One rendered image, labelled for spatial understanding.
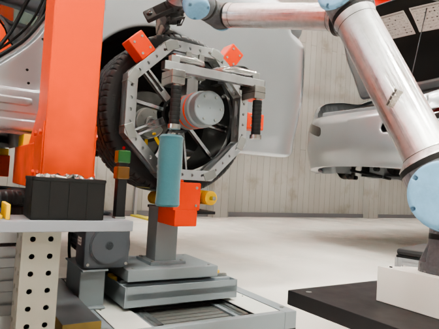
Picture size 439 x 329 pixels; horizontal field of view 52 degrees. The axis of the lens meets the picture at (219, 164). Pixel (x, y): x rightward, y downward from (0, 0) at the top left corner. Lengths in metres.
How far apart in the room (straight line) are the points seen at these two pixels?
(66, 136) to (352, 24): 0.92
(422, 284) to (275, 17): 0.93
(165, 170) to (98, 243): 0.37
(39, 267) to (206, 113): 0.77
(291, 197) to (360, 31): 7.16
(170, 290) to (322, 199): 7.20
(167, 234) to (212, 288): 0.29
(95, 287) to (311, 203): 7.12
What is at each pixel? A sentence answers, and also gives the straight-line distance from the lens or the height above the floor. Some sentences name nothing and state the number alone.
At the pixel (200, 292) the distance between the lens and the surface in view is 1.89.
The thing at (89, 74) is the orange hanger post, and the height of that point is 0.91.
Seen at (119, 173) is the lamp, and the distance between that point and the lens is 1.40.
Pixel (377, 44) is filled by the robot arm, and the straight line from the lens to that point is 1.21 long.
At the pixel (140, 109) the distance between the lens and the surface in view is 2.25.
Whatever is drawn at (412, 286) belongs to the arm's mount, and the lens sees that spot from 1.20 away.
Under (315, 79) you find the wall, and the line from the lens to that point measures 8.85.
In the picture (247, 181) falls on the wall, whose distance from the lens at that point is 7.66.
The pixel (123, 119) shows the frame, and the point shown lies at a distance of 1.69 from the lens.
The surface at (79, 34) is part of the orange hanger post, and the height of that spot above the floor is 1.03.
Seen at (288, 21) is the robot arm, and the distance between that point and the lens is 1.55.
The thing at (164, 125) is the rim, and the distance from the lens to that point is 1.85.
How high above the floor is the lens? 0.58
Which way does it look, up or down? 2 degrees up
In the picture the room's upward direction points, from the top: 3 degrees clockwise
